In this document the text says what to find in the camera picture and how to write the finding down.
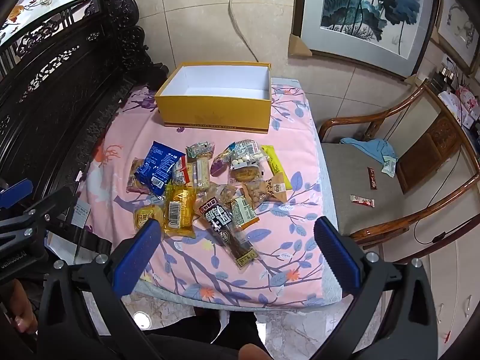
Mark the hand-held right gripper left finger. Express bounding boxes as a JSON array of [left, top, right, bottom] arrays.
[[35, 218, 163, 360]]

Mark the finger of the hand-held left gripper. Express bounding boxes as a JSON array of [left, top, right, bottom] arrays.
[[0, 178, 34, 211], [0, 187, 80, 235]]

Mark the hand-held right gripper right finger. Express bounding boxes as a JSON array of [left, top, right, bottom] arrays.
[[314, 217, 440, 360]]

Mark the blue snack packet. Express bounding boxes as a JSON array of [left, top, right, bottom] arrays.
[[134, 141, 187, 198]]

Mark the pile of snack packets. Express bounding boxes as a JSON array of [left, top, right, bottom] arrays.
[[125, 139, 294, 269]]

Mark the yellow-green snack packet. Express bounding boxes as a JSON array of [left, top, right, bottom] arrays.
[[260, 145, 293, 191]]

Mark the yellow cardboard box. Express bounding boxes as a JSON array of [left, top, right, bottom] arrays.
[[155, 62, 272, 134]]

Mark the person's left hand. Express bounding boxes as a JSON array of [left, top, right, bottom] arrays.
[[0, 281, 39, 334]]

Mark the white paper label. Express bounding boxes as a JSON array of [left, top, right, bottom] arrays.
[[71, 202, 91, 228]]

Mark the wooden armchair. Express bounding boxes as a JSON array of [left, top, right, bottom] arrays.
[[317, 79, 480, 250]]

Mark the pink floral blanket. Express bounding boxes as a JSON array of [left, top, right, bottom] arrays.
[[73, 79, 344, 310]]

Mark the white red snack bar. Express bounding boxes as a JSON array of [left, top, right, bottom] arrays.
[[350, 194, 376, 209]]

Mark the dark carved wooden bench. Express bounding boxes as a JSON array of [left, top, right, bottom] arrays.
[[0, 0, 169, 241]]

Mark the green white packet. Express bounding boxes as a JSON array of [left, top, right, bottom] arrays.
[[382, 155, 398, 177]]

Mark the person's leg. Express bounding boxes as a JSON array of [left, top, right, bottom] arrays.
[[142, 309, 274, 360]]

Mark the blue cloth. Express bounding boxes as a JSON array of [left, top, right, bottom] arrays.
[[340, 138, 398, 166]]

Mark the cardboard corner protector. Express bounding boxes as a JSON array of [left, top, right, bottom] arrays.
[[405, 74, 430, 91], [289, 33, 312, 58]]

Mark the pink white bag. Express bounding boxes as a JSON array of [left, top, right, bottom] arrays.
[[450, 86, 480, 129]]

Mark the framed lotus painting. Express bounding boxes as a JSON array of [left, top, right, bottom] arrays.
[[290, 0, 444, 80]]

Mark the framed ink painting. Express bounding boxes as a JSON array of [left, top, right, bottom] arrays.
[[435, 0, 480, 76]]

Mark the black cable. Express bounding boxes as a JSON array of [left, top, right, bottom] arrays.
[[413, 146, 464, 245]]

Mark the grey plug with cable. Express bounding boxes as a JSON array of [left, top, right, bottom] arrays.
[[224, 0, 260, 63]]

